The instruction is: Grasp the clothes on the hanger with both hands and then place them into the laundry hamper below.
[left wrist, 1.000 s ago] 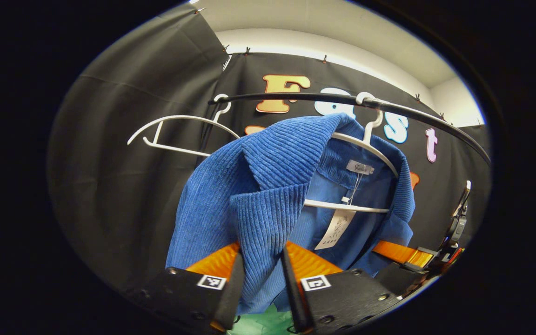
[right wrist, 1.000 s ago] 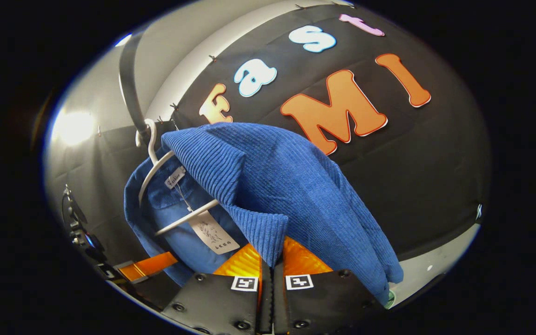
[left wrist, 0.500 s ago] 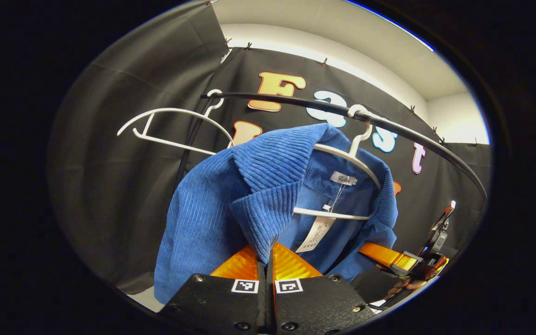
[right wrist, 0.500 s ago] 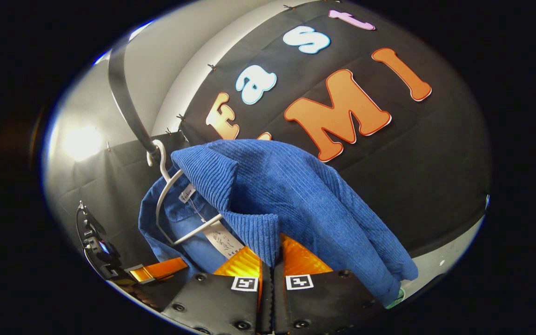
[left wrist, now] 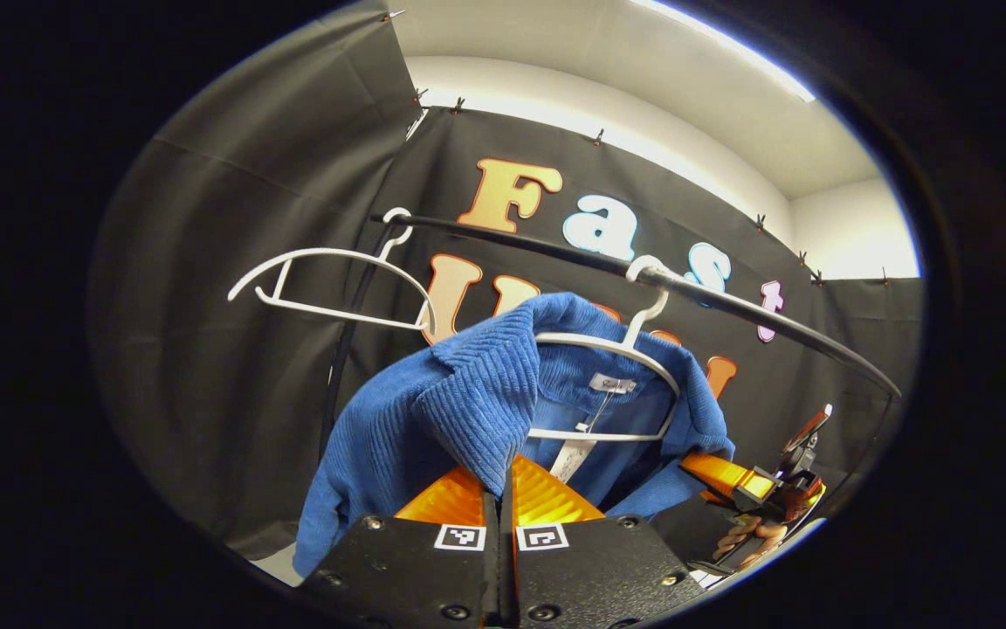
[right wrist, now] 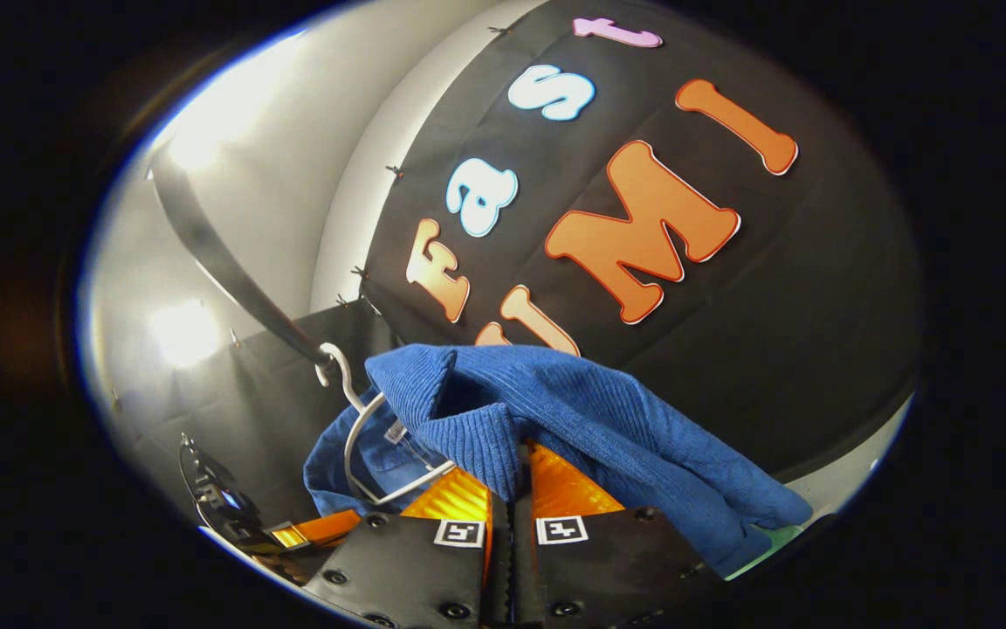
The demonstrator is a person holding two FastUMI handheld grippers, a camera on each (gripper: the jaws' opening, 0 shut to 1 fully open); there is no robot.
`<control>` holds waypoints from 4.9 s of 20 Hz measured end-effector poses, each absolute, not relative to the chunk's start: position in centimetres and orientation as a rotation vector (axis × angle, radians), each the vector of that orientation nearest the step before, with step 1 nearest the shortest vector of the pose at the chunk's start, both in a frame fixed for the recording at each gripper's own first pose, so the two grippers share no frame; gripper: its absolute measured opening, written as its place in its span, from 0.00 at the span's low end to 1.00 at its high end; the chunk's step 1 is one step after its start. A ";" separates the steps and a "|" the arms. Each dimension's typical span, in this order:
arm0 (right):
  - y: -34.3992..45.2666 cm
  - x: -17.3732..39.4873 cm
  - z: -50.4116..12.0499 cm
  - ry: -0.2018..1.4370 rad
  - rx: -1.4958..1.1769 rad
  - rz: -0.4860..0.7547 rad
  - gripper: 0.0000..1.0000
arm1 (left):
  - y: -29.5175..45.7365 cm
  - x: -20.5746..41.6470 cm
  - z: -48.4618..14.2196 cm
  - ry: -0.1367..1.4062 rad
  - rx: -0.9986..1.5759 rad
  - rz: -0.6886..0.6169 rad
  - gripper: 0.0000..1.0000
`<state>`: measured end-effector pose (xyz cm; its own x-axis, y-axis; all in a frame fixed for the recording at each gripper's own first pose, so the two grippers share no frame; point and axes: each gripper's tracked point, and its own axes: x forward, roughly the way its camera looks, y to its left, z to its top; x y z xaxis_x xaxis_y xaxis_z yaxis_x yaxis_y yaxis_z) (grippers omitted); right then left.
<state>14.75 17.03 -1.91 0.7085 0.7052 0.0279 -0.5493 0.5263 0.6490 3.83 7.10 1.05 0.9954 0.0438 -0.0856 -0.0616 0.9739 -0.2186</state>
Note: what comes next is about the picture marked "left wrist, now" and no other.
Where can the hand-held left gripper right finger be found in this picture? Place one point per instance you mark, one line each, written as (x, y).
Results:
(599, 572)

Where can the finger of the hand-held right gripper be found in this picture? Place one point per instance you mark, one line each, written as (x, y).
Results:
(730, 476)

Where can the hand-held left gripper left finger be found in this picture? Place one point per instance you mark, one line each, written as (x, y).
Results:
(407, 568)

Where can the large white clothes hanger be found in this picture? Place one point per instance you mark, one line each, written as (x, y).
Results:
(634, 437)

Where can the black clothes rack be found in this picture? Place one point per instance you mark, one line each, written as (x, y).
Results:
(678, 284)

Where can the small white clothes hanger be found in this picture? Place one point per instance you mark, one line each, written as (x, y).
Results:
(337, 311)

